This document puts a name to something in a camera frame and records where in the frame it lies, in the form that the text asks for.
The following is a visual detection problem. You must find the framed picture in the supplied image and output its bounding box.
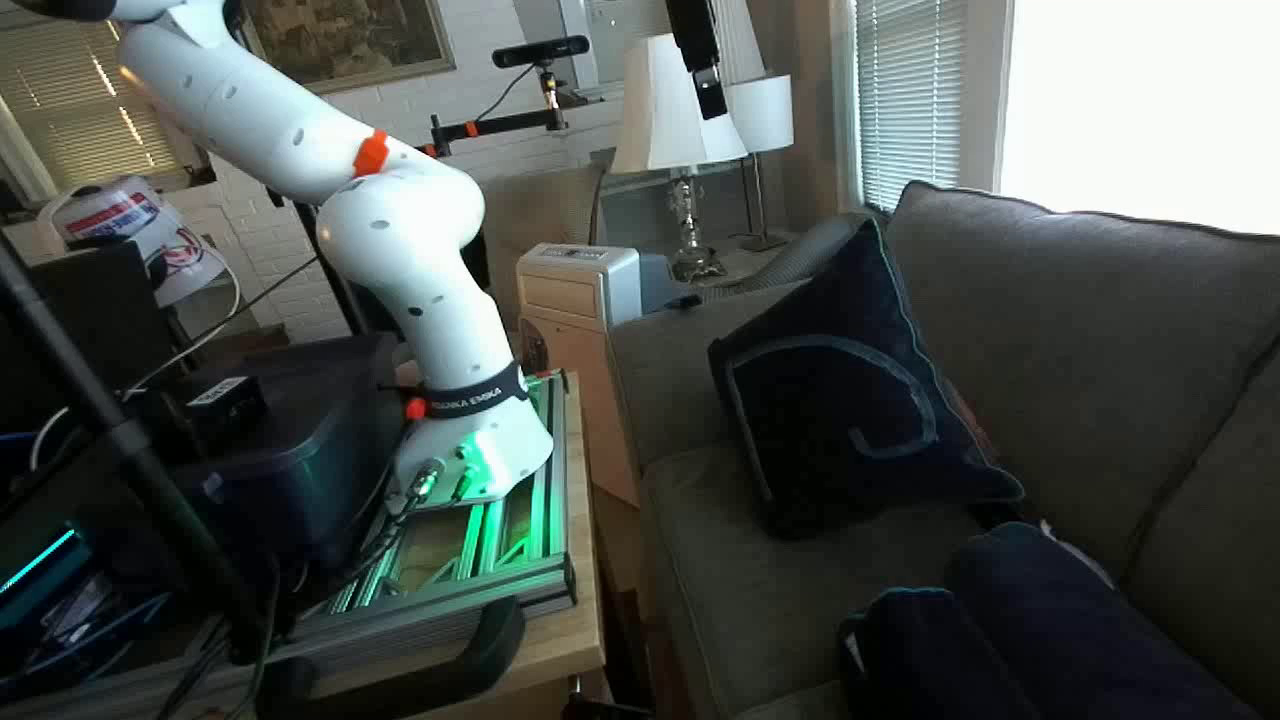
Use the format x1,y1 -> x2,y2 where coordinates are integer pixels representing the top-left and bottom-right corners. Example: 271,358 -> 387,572
238,0 -> 457,97

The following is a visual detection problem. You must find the grey sofa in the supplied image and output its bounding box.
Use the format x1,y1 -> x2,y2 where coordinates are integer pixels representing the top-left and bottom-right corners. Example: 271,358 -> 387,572
608,180 -> 1280,720

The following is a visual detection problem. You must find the white air purifier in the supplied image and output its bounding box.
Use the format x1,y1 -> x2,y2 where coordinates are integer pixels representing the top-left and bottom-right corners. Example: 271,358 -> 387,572
514,242 -> 644,508

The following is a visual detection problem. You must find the white cable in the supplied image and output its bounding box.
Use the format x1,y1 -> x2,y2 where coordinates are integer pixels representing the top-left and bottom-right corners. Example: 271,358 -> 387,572
28,243 -> 243,473

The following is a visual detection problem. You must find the camera on mount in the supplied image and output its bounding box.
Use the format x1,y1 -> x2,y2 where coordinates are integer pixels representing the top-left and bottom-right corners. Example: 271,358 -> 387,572
428,35 -> 592,161

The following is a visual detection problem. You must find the white shade glass table lamp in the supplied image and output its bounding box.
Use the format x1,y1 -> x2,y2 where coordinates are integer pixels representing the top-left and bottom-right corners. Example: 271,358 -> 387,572
609,34 -> 750,284

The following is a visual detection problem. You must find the small black box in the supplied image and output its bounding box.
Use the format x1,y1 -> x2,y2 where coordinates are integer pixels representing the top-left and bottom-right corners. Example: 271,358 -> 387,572
184,375 -> 270,453

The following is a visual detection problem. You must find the white printed bucket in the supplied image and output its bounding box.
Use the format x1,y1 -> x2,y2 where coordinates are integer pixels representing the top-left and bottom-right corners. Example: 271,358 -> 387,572
38,174 -> 230,307

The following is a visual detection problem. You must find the window with beige blinds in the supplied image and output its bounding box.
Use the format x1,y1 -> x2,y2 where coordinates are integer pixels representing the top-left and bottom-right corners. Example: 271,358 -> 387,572
0,16 -> 193,201

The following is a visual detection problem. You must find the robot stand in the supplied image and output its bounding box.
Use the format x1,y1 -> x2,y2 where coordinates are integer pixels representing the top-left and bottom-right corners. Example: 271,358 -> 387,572
0,368 -> 611,720

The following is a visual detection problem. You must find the lit screen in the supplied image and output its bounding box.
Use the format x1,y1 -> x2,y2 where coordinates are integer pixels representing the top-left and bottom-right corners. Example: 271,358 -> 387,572
0,522 -> 93,633

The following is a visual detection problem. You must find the large black control box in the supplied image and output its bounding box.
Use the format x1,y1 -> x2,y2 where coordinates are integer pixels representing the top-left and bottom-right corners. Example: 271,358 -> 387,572
128,334 -> 403,573

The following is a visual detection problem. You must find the dark blue swirl pillow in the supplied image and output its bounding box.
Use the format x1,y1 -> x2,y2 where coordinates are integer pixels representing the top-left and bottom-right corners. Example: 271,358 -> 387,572
707,217 -> 1027,542

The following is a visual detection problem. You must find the window with white blinds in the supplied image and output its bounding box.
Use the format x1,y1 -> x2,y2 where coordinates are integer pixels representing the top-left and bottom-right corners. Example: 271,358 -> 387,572
850,0 -> 1280,238

